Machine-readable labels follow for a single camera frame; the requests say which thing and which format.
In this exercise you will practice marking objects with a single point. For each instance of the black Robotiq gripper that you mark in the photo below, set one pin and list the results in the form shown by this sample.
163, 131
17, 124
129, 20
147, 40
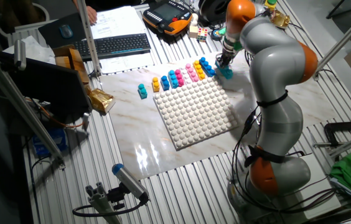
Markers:
227, 56

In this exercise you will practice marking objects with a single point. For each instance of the teal four-stud block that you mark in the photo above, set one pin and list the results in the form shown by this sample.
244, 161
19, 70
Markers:
227, 74

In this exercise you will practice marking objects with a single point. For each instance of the blue computer mouse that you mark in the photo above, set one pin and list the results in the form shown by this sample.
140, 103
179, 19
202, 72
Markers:
66, 31

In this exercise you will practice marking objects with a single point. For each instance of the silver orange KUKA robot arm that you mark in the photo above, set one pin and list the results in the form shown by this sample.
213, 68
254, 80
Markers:
275, 71

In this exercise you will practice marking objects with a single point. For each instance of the person's bare hand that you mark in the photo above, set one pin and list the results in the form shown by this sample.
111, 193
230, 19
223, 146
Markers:
91, 15

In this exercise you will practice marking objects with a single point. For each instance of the dark blue four-stud block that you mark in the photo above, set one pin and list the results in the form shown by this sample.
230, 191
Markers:
207, 67

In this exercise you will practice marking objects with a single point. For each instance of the yellow four-stud block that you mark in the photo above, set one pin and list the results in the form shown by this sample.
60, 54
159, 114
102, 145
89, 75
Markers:
199, 70

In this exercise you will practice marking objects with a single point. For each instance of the blue round toy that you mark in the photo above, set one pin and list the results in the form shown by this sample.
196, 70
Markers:
216, 34

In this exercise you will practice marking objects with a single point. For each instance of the pink four-stud block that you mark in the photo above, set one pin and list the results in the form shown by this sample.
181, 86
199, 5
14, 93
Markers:
192, 72

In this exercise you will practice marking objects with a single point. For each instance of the small green toy piece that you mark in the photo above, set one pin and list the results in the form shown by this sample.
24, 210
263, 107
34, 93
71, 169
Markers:
222, 30

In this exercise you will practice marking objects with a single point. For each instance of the Rubik's cube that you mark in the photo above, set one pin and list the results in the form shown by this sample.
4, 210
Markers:
202, 35

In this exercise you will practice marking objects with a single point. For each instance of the white four-stud block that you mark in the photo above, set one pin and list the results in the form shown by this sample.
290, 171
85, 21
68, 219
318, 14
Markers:
186, 76

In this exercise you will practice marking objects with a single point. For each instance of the magenta three-stud block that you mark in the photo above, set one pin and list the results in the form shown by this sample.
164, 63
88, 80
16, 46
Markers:
179, 77

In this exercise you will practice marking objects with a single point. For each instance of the white figure on wood block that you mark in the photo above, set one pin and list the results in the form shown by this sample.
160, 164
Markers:
193, 26

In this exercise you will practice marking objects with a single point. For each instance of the light blue three-stud block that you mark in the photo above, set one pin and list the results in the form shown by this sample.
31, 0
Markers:
173, 79

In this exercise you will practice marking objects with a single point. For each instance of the black round spool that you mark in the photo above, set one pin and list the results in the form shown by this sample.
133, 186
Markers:
213, 11

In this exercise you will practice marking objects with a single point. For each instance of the white studded baseplate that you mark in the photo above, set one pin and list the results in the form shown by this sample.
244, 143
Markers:
194, 113

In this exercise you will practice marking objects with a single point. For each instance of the dark blue two-stud block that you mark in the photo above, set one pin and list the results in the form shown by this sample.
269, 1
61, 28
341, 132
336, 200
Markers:
165, 83

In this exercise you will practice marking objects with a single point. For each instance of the yellow two-stud block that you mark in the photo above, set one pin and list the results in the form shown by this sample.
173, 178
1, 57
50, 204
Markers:
156, 84

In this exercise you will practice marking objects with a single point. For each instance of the gold foil wrapped object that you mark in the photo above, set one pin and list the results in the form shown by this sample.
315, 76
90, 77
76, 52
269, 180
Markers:
281, 19

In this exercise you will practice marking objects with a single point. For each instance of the yellow green toy block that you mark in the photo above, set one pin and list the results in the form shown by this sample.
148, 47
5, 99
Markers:
270, 4

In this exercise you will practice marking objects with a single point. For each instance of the orange black teach pendant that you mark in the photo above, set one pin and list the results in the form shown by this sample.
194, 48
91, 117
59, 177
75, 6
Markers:
166, 15

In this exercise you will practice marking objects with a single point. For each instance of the teal two-stud block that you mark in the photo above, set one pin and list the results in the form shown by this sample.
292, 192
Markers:
142, 91

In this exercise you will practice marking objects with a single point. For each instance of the marble pattern board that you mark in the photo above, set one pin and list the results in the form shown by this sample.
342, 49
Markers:
132, 124

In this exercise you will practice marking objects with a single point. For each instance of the black computer keyboard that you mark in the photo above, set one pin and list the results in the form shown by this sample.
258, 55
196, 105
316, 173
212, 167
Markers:
113, 46

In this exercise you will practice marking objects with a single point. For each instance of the white printed paper sheet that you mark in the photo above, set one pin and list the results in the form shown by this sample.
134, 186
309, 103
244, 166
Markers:
113, 20

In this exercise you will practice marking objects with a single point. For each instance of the gold foil bag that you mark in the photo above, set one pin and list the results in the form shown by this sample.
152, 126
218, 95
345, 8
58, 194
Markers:
101, 99

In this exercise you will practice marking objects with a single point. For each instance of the black clamp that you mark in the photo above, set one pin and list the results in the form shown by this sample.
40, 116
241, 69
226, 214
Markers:
346, 125

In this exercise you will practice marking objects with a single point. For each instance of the brown cardboard box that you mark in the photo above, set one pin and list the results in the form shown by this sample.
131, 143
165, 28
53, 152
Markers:
73, 60

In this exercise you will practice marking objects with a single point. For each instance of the black mouse pad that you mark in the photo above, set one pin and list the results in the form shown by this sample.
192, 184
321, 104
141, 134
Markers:
49, 34

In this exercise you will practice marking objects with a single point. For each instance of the black monitor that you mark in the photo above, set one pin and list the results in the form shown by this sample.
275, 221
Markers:
44, 84

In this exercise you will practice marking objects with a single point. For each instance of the blue box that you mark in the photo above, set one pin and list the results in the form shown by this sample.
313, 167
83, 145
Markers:
49, 141

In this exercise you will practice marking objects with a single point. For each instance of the white crumpled paper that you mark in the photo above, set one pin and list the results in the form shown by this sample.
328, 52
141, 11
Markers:
34, 49

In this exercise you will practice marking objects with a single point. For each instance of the upright aluminium profile post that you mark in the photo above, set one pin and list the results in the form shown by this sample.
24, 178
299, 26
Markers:
88, 37

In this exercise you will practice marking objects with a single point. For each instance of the silver depth camera blue end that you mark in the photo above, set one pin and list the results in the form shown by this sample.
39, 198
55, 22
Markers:
129, 181

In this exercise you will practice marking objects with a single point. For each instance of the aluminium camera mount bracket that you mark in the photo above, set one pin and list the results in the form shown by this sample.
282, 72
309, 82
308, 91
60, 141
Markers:
101, 199

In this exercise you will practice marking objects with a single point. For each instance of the chair with white frame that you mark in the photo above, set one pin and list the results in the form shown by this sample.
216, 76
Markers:
40, 7

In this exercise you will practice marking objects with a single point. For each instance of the grey camera on pole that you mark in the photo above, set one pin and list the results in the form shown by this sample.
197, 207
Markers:
20, 54

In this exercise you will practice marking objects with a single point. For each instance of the slanted aluminium frame bar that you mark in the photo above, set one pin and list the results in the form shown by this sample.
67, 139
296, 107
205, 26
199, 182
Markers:
23, 109

